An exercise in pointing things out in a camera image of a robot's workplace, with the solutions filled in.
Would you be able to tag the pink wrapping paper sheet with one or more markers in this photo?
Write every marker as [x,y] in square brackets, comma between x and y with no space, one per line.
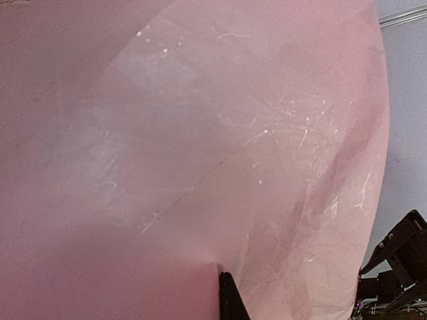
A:
[146,146]

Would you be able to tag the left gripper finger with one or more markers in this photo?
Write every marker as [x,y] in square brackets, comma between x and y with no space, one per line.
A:
[231,304]

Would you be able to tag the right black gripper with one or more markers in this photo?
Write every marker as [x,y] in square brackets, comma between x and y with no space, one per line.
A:
[404,249]

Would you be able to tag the right aluminium frame post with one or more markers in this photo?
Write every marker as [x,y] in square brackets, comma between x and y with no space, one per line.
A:
[403,17]

